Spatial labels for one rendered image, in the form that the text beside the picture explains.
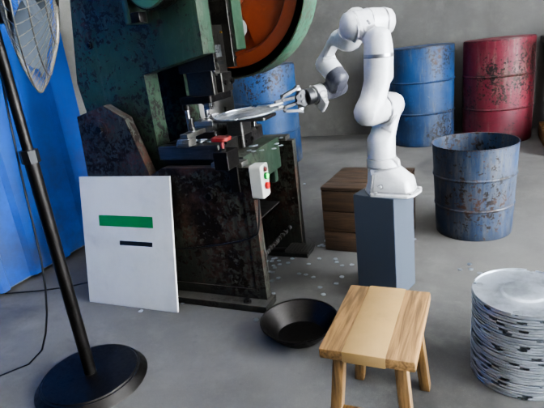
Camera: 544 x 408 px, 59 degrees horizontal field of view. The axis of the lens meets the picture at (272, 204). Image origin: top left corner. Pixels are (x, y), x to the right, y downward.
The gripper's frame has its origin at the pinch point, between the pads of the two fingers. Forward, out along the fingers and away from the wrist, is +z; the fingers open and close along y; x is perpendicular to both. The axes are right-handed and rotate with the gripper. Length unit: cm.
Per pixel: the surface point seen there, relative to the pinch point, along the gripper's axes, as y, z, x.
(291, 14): 36.6, -23.0, -10.3
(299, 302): -73, 27, 39
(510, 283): -54, -12, 107
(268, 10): 40.2, -18.1, -22.5
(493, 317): -57, 2, 111
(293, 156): -26.8, -7.4, -5.4
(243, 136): -8.5, 19.1, 1.3
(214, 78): 17.5, 24.0, -4.7
